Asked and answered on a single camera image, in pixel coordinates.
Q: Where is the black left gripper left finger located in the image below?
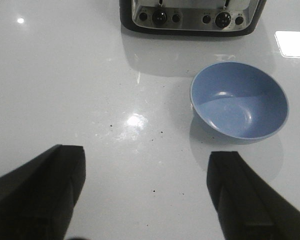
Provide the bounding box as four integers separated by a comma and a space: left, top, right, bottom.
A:
0, 144, 86, 240

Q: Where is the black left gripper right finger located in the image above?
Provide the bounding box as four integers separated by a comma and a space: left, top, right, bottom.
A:
206, 151, 300, 240

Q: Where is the black and chrome toaster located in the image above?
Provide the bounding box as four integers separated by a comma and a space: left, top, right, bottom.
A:
119, 0, 266, 37

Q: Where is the blue bowl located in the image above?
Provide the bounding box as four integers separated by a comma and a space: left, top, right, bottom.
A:
189, 61, 290, 145

